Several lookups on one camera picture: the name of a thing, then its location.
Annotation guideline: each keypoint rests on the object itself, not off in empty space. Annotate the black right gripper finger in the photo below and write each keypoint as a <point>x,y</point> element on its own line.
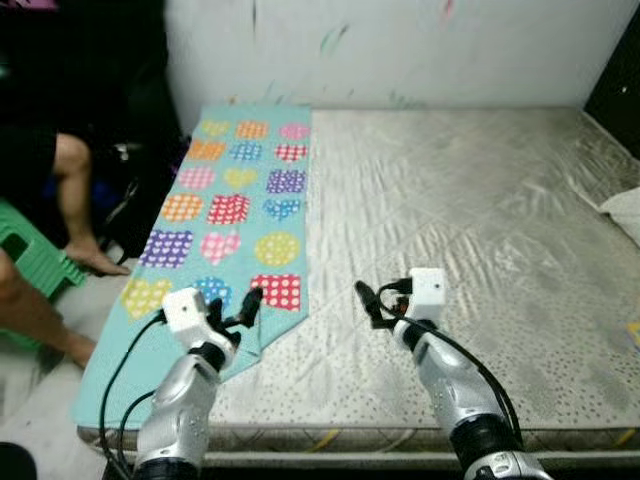
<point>369,303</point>

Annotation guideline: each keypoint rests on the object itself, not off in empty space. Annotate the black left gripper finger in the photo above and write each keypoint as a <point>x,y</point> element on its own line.
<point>252,305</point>
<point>213,308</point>

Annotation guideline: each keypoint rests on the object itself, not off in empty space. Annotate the white printed pillow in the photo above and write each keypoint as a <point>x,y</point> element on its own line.
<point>625,212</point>

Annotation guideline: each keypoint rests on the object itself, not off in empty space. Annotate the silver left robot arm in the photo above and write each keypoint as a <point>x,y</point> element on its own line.
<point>180,420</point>

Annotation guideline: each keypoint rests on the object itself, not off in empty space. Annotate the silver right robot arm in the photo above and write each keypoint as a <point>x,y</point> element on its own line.
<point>460,400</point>

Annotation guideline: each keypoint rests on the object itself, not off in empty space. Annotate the teal heart patterned blanket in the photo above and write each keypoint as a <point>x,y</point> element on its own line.
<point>245,215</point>

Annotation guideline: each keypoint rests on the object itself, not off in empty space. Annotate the grey patterned mattress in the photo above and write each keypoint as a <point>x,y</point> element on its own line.
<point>450,220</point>

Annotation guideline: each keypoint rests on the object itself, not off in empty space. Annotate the green plastic stool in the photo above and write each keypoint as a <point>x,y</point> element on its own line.
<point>45,262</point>

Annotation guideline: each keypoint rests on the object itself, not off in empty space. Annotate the dark tufted headboard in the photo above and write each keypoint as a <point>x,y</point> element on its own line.
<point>615,90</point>

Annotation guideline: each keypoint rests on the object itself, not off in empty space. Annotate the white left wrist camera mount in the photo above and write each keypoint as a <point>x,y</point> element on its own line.
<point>183,312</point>

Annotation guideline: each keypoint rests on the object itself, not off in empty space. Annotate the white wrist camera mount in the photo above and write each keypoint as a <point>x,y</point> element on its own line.
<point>428,290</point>
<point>183,312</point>

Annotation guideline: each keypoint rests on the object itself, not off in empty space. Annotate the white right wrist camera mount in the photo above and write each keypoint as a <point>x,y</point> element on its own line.
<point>428,290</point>

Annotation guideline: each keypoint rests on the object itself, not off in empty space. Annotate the dark bed frame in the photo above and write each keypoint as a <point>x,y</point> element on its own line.
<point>330,474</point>

